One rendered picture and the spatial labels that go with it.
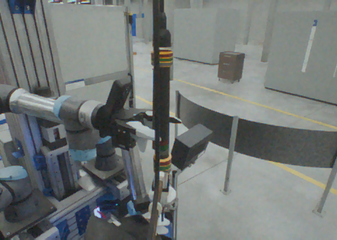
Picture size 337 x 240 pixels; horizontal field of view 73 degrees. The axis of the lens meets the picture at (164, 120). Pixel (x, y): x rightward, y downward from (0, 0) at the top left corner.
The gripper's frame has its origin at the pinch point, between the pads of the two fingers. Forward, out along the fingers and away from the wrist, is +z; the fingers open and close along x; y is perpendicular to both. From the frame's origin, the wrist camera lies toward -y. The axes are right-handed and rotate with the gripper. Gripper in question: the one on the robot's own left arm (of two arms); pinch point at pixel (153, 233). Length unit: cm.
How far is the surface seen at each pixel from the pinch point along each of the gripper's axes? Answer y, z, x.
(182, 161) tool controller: 12, -54, 5
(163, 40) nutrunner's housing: -3, 13, -66
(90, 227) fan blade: -15.2, 19.1, -23.0
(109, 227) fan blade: -11.4, 16.4, -20.4
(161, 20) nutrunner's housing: -3, 12, -70
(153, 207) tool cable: -0.9, 26.2, -39.1
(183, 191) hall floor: 31, -156, 116
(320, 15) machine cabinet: 320, -526, -109
